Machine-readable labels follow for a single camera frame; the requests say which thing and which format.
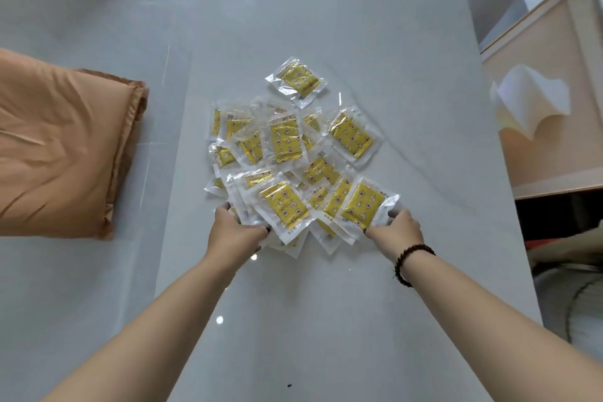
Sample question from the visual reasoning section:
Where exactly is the person's right hand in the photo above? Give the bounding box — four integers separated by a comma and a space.
364, 207, 426, 267

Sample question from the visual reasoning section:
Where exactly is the person's left forearm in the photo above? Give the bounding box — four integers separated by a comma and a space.
40, 258, 242, 402

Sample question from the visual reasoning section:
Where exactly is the wooden picture frame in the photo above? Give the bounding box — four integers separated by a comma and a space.
480, 0, 603, 201

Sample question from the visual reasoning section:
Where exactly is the brown cardboard box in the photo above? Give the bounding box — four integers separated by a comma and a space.
525, 222, 603, 271

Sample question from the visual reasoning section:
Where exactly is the dark bead bracelet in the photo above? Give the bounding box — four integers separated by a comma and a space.
393, 244, 437, 288

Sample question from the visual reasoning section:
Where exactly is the pile of yellow packets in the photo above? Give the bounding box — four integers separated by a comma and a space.
203, 56, 401, 260

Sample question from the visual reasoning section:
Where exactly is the person's left hand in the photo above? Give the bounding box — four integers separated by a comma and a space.
202, 202, 273, 278

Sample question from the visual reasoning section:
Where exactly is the white peeling film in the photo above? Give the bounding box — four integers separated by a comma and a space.
489, 65, 572, 141

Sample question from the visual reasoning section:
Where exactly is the person's right forearm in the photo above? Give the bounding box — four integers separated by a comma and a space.
407, 251, 603, 402

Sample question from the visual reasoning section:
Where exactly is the white sheer dust cover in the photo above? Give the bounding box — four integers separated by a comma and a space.
532, 264, 603, 350

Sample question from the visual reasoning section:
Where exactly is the orange floor cushion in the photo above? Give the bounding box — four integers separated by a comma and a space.
0, 47, 149, 241

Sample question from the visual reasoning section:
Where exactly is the white electric fan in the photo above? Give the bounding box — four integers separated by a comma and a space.
565, 263, 603, 346

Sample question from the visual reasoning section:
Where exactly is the red and black box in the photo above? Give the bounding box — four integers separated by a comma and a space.
516, 189, 603, 252

